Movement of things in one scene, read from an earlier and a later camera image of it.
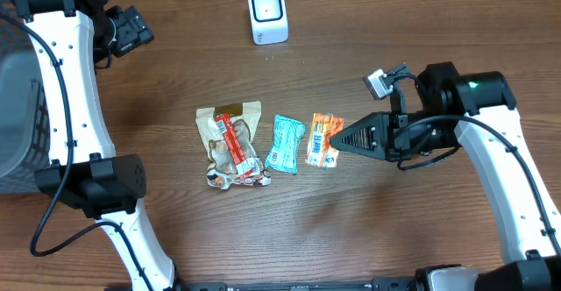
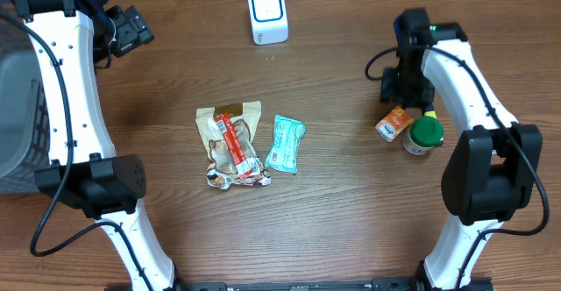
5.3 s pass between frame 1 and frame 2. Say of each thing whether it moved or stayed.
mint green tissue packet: stayed
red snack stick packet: stayed
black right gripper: moved
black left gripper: stayed
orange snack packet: moved
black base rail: stayed
